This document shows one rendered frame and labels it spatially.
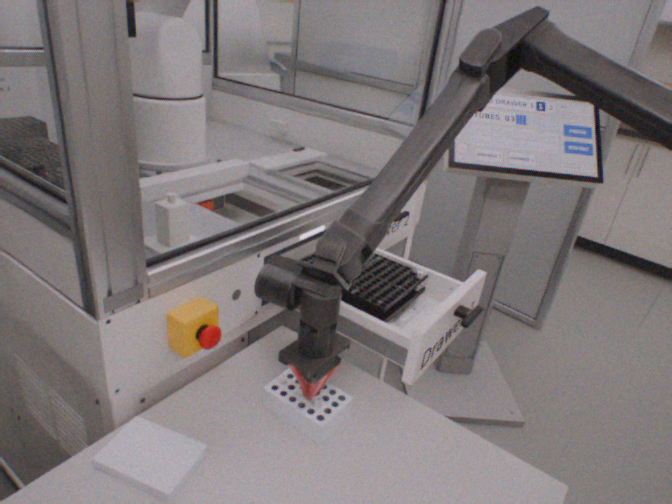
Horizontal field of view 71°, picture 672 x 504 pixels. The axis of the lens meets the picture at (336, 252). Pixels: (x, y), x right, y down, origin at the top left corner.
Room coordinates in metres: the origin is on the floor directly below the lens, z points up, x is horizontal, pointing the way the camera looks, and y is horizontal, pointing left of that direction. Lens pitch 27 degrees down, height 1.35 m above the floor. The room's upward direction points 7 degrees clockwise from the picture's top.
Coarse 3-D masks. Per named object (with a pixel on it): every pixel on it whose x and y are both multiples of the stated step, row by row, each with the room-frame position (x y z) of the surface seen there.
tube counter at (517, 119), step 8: (504, 112) 1.63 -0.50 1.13; (504, 120) 1.61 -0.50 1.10; (512, 120) 1.62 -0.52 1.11; (520, 120) 1.62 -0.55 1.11; (528, 120) 1.63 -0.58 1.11; (536, 120) 1.63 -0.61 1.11; (544, 120) 1.63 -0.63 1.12; (552, 120) 1.64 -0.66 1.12; (544, 128) 1.62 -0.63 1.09; (552, 128) 1.62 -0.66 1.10
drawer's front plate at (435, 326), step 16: (480, 272) 0.84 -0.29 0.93; (464, 288) 0.77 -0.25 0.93; (480, 288) 0.83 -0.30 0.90; (448, 304) 0.70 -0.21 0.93; (464, 304) 0.76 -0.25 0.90; (432, 320) 0.65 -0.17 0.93; (448, 320) 0.70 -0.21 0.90; (416, 336) 0.61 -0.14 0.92; (432, 336) 0.65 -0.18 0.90; (448, 336) 0.72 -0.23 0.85; (416, 352) 0.61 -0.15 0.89; (416, 368) 0.61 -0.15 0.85
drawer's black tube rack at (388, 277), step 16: (368, 272) 0.83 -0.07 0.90; (384, 272) 0.84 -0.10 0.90; (400, 272) 0.85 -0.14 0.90; (352, 288) 0.81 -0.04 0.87; (368, 288) 0.77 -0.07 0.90; (384, 288) 0.78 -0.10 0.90; (352, 304) 0.75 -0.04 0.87; (368, 304) 0.76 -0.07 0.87; (400, 304) 0.78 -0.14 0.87; (384, 320) 0.71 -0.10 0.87
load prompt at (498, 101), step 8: (496, 96) 1.67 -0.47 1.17; (504, 96) 1.67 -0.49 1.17; (512, 96) 1.67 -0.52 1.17; (488, 104) 1.64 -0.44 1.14; (496, 104) 1.65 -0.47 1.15; (504, 104) 1.65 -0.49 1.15; (512, 104) 1.66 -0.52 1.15; (520, 104) 1.66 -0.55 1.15; (528, 104) 1.66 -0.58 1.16; (536, 104) 1.67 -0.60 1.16; (544, 104) 1.67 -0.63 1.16; (552, 104) 1.68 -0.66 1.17; (536, 112) 1.65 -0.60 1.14; (544, 112) 1.65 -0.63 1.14; (552, 112) 1.66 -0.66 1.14
